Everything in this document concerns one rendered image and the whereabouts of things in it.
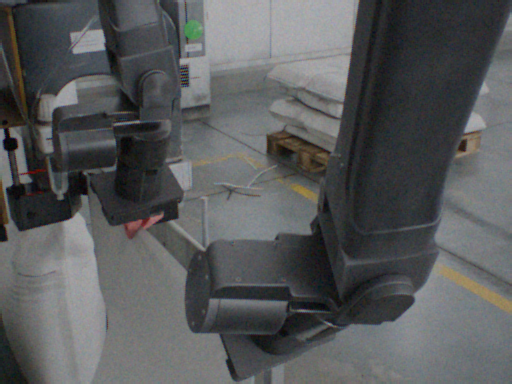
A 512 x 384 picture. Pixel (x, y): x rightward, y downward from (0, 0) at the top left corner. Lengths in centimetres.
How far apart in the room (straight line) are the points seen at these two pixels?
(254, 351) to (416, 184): 25
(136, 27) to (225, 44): 510
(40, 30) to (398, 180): 70
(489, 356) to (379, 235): 213
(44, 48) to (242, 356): 58
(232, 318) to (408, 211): 14
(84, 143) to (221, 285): 33
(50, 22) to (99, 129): 29
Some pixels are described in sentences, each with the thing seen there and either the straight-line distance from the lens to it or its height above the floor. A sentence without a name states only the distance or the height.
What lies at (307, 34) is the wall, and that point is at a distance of 624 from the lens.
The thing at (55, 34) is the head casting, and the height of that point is 130.
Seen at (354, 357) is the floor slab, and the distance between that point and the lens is 235.
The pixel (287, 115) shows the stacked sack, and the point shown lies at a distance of 398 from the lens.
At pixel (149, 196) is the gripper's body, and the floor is 114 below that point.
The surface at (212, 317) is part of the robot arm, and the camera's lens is 42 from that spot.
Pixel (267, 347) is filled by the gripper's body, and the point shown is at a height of 112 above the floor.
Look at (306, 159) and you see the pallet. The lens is 392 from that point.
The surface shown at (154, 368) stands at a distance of 90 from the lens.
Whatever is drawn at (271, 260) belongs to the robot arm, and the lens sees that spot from 42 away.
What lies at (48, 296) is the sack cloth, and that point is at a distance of 139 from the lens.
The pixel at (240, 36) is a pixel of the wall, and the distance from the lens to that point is 581.
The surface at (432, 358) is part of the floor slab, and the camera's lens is 240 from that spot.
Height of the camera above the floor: 144
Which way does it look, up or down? 23 degrees down
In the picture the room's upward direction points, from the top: straight up
